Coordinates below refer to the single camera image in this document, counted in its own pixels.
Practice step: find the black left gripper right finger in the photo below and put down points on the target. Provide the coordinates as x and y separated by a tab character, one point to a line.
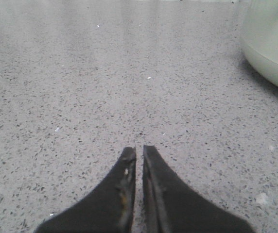
172	207

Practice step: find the pale green electric cooking pot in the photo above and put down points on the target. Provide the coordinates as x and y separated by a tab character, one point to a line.
259	38

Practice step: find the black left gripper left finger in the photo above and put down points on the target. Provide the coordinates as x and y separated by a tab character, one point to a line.
108	208

